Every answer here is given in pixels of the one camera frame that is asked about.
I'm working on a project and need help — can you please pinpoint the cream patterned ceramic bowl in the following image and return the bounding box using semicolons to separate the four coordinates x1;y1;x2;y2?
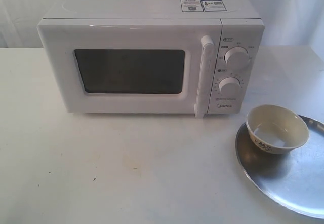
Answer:
246;104;309;155

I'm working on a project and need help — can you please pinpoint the white microwave oven body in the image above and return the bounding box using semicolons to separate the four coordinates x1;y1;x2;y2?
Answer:
42;0;264;115

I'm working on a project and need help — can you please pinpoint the lower white control knob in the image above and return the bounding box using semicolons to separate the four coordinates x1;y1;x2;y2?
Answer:
219;77;240;96

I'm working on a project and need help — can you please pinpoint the white control knob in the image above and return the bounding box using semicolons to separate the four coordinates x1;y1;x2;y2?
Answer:
219;77;240;96
224;47;250;70

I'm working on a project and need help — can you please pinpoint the upper white control knob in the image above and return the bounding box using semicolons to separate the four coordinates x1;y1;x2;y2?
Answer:
224;47;250;70

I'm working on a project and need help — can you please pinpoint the warning label sticker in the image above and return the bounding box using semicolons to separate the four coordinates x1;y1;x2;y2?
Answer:
180;0;227;12

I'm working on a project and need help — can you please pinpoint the round silver metal tray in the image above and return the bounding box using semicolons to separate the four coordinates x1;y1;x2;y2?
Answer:
235;116;323;219

